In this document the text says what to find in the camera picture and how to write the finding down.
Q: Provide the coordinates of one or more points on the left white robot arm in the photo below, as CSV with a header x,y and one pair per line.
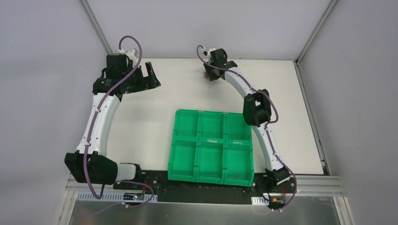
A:
x,y
90,161

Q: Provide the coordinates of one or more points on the left white cable duct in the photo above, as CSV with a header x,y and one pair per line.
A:
x,y
128,197

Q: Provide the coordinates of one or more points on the white cable duct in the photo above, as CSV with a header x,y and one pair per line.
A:
x,y
260,201
128,197

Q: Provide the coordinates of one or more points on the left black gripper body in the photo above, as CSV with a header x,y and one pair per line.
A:
x,y
146,79

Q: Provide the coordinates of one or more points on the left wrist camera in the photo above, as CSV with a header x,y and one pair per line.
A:
x,y
133,55

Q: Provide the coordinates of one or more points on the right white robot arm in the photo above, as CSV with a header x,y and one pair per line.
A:
x,y
259,111

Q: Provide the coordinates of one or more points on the aluminium frame rail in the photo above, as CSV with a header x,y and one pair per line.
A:
x,y
305,185

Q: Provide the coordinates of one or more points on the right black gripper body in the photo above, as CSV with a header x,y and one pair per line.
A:
x,y
212,72

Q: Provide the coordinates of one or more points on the right white cable duct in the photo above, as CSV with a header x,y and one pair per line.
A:
x,y
260,201

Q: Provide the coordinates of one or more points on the green six-compartment tray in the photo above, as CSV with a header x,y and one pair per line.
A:
x,y
211,147

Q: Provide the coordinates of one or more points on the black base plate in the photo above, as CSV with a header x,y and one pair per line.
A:
x,y
236,196

